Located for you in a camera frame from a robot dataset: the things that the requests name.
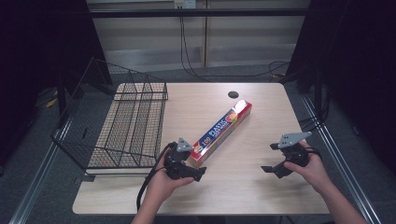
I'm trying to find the black wire basket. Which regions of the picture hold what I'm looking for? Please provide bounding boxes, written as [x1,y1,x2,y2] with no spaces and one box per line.
[50,57,169,175]

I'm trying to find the black hanging wall cables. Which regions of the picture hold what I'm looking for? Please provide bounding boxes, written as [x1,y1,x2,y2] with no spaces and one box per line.
[178,8,291,82]

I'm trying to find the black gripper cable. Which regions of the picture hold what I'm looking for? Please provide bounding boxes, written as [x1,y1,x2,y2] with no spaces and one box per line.
[135,141,177,213]
[304,147,322,159]

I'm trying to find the long plastic wrap box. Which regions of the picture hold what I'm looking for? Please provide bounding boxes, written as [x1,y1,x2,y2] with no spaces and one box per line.
[188,99,253,169]

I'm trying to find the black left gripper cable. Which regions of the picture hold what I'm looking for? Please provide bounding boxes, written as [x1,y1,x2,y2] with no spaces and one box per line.
[135,141,177,213]

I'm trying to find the white wall socket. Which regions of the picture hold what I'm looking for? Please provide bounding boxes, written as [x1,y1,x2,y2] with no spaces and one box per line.
[174,0,197,9]

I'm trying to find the black horizontal frame bar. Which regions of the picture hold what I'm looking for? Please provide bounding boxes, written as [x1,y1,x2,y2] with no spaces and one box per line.
[89,8,312,19]

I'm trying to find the metal floor rail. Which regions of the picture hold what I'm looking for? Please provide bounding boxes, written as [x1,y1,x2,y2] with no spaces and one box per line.
[8,119,73,224]
[301,96,383,224]

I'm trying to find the dark curtain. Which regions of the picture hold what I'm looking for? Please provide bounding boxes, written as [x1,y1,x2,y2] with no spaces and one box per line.
[288,0,396,175]
[0,0,108,166]

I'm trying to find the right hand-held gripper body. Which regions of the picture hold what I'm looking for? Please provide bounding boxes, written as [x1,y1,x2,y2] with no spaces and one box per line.
[276,131,313,175]

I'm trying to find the person's right hand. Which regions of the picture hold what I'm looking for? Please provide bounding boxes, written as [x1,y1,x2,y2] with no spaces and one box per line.
[283,139,332,194]

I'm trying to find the person's left hand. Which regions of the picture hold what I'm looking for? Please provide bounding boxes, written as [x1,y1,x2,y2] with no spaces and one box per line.
[145,161,195,204]

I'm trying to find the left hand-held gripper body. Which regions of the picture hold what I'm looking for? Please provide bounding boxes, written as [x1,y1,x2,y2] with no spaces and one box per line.
[163,137,196,181]

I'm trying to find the black floor cable bundle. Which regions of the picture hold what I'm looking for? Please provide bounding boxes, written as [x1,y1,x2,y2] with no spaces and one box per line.
[298,88,332,133]

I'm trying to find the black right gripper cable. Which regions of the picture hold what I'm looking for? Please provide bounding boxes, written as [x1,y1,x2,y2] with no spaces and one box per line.
[304,147,322,159]

